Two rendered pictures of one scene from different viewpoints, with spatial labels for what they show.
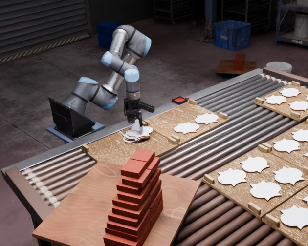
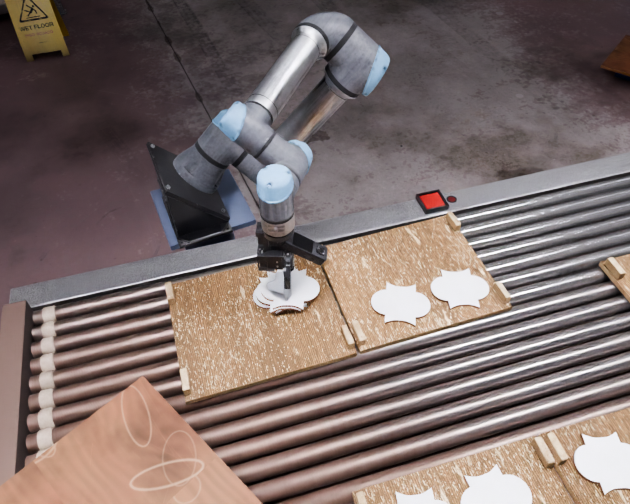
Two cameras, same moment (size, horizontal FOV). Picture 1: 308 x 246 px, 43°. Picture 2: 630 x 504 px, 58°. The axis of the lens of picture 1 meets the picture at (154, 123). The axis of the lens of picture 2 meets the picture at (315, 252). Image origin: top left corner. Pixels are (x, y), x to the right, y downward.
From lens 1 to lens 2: 1.14 m
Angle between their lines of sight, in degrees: 25
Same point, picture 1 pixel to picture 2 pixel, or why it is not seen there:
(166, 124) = (364, 274)
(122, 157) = (225, 348)
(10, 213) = not seen: hidden behind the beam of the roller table
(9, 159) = not seen: hidden behind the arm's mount
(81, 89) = (213, 140)
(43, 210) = (1, 457)
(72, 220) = not seen: outside the picture
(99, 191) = (87, 485)
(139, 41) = (355, 63)
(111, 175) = (138, 440)
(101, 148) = (201, 302)
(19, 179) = (10, 342)
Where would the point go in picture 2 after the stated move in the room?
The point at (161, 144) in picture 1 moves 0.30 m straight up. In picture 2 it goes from (322, 335) to (320, 254)
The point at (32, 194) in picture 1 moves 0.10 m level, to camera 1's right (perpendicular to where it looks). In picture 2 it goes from (7, 398) to (43, 412)
